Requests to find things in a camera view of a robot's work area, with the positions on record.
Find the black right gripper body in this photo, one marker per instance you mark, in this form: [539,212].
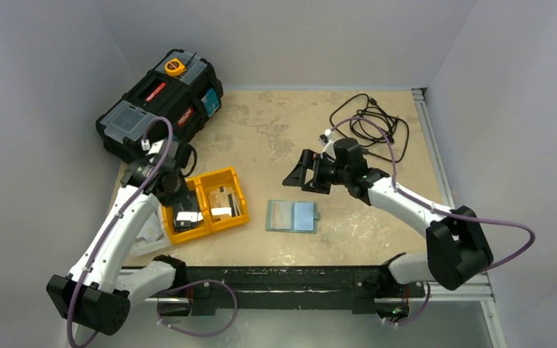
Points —
[313,171]

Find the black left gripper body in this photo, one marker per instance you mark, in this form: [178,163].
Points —
[180,183]

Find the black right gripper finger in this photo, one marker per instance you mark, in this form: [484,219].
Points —
[296,178]
[308,176]

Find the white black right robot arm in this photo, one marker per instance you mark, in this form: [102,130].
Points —
[456,246]

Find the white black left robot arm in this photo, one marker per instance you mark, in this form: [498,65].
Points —
[93,294]

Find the yellow bin with black cards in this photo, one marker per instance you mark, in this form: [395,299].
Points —
[193,184]

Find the stack of black cards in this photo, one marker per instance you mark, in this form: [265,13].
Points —
[182,226]

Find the yellow bin with tan cards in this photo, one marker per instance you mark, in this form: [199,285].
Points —
[224,177]

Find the stack of tan cards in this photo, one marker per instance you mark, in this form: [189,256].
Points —
[224,204]

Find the white plastic tray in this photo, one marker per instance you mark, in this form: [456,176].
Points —
[152,237]

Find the black plastic toolbox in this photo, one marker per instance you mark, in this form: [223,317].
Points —
[188,101]

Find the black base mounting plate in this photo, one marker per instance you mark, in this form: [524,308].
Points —
[202,290]

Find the yellow tape measure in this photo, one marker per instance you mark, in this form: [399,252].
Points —
[175,67]

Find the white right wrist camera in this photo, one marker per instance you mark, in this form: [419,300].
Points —
[327,142]

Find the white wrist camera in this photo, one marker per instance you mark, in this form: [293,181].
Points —
[150,148]
[327,142]

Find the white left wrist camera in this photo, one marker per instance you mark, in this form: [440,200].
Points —
[150,148]

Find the aluminium frame rail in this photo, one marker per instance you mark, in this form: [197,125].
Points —
[94,294]

